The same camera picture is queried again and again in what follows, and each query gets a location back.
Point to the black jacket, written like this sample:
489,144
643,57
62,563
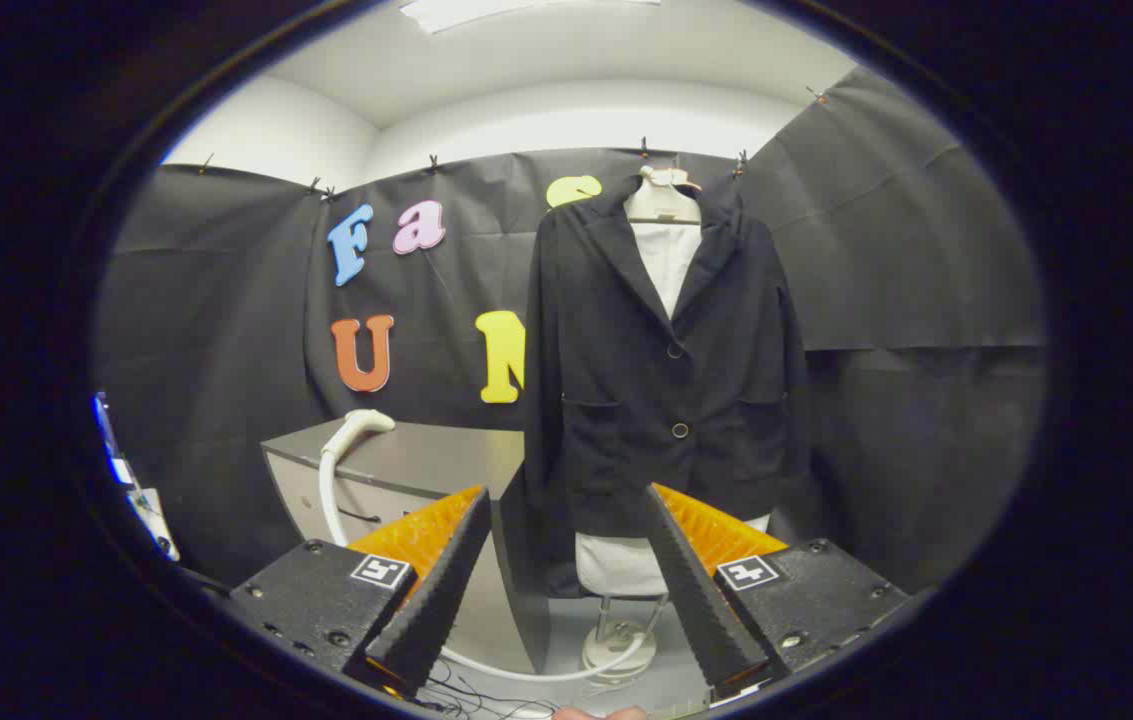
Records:
626,400

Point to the white garment steamer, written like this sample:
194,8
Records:
358,422

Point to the black backdrop cloth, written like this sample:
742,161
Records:
226,300

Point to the white paper sheet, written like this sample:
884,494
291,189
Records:
154,515

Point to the ceiling light panel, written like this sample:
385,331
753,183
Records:
486,10

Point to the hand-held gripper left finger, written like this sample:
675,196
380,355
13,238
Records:
436,590

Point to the grey cabinet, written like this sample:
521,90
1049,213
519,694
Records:
426,455

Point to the white mannequin torso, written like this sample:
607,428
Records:
666,262

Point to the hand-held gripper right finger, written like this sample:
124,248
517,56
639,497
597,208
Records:
696,590

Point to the row of black cloth clips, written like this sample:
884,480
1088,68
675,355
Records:
434,162

